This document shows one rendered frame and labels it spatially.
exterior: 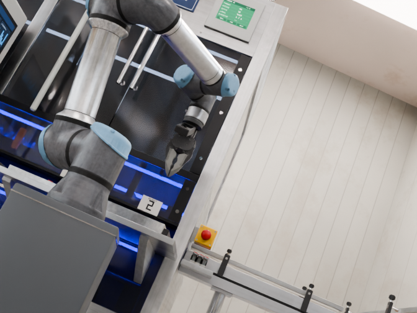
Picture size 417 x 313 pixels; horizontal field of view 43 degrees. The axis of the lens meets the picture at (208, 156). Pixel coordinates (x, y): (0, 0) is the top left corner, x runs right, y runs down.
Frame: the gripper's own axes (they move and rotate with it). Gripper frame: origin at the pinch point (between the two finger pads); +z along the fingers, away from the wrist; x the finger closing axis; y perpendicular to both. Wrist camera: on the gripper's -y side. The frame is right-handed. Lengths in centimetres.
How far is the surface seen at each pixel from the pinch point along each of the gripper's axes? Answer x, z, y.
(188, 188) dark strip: -3.9, -6.6, 38.4
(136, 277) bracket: -0.4, 33.3, 33.0
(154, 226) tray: -2.8, 18.0, 1.0
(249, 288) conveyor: -42, 19, 49
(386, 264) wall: -199, -103, 409
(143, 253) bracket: -1.3, 26.0, 13.2
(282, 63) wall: -9, -295, 422
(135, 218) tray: 3.8, 18.2, 1.1
